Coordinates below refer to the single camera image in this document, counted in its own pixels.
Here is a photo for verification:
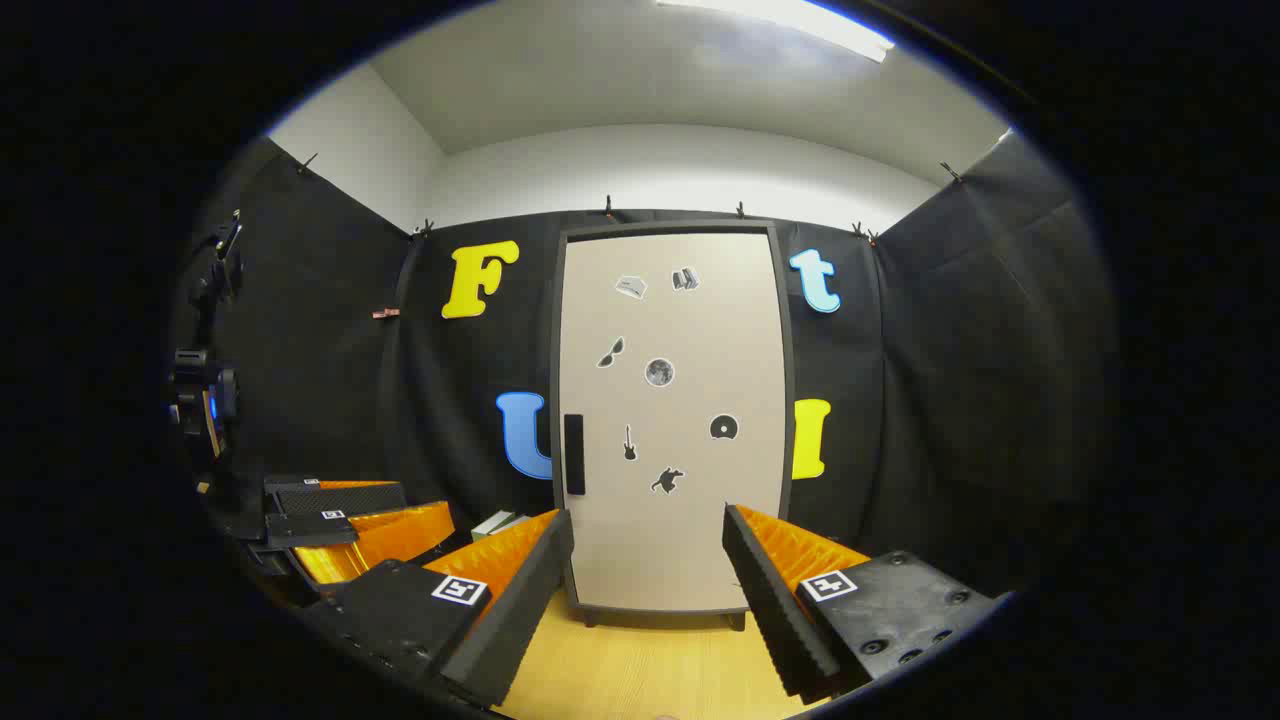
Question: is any long ceiling light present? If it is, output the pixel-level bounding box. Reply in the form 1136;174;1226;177
655;0;896;63

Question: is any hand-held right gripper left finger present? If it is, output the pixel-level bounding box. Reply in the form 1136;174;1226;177
300;508;576;711

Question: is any row of black cloth clips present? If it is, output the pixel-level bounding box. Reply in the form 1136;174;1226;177
295;150;966;246

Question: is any grey cabinet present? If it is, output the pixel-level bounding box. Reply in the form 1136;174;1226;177
548;222;797;631

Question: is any black door handle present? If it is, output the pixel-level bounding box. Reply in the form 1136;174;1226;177
564;413;586;497

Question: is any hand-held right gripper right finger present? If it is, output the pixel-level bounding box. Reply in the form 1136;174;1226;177
722;503;1003;704

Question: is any black backdrop cloth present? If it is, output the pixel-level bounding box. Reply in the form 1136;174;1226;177
175;130;1116;601

